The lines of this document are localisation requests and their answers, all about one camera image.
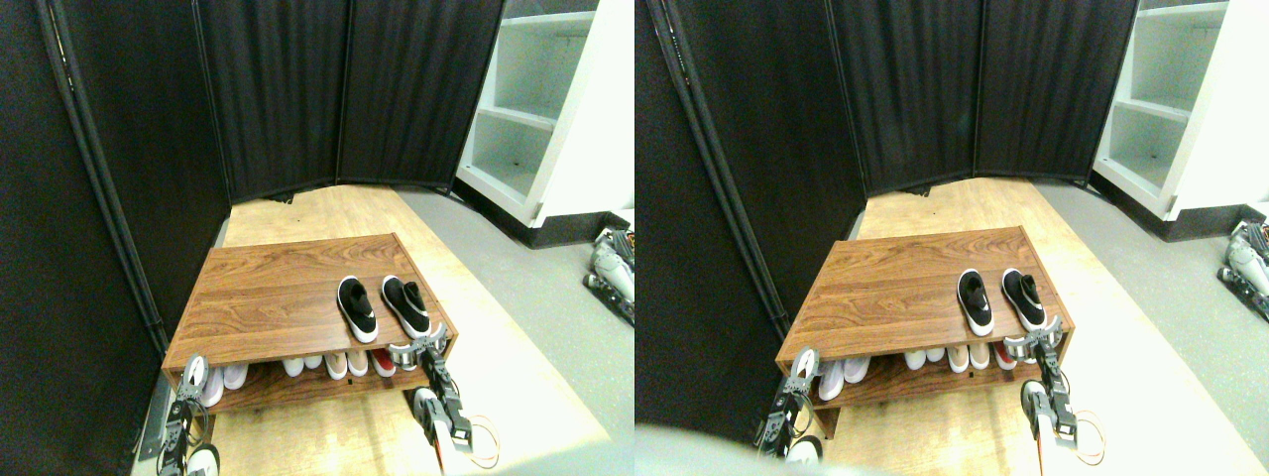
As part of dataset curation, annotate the black shoe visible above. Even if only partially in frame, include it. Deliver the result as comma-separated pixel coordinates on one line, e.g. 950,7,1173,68
957,269,995,337
1001,268,1049,332
382,276,433,339
337,276,379,344

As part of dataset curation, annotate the grey curtain stand foot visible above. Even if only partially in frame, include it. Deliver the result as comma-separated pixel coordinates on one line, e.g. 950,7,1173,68
137,377,172,460

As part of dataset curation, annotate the brown shoe rack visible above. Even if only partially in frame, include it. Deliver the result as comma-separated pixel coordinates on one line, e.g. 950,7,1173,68
162,233,459,445
775,226,1075,440

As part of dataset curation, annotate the white shelf unit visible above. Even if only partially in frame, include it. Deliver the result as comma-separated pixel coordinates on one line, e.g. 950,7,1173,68
456,0,635,249
1091,0,1269,242

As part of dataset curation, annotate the black curtain stand pole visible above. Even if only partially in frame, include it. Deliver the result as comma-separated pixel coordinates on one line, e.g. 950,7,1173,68
35,0,168,354
639,0,791,343

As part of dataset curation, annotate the orange wire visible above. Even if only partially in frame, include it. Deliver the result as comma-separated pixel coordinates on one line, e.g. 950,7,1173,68
466,416,503,470
1075,412,1107,467

